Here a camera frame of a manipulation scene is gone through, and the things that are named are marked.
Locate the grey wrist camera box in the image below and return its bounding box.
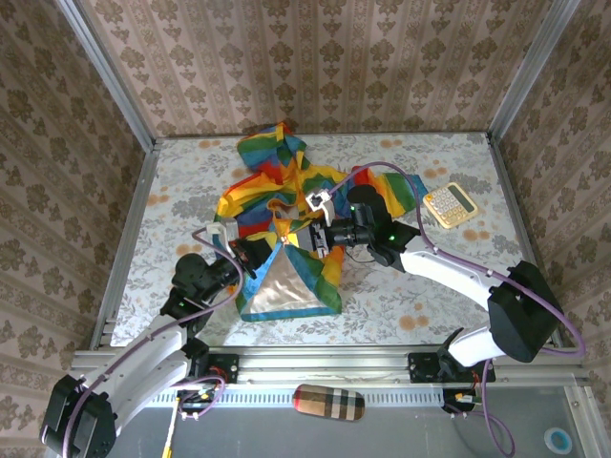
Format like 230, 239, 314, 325
207, 218, 240, 245
305, 188, 339, 225

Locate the aluminium frame post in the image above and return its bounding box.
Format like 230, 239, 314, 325
487, 0, 581, 142
55, 0, 158, 153

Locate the blue tape roll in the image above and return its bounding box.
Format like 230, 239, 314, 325
543, 427, 573, 454

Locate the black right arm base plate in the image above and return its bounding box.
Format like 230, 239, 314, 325
407, 351, 496, 385

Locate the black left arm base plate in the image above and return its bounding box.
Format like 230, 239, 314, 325
188, 351, 241, 385

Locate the aluminium front rail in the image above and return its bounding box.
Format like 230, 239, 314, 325
71, 346, 591, 388

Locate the plaid glasses case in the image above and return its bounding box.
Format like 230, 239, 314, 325
291, 383, 367, 423

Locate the rainbow striped jacket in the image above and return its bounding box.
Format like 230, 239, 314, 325
214, 121, 429, 323

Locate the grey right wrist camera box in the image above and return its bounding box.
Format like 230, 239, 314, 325
305, 188, 339, 225

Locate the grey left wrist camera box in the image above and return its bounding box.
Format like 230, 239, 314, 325
207, 218, 240, 245

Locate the beige calculator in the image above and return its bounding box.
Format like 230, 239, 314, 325
422, 181, 479, 230

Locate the yellow cable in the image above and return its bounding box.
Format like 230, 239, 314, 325
161, 398, 185, 458

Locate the aluminium table side rail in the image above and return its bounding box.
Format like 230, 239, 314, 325
485, 133, 565, 348
89, 142, 161, 349

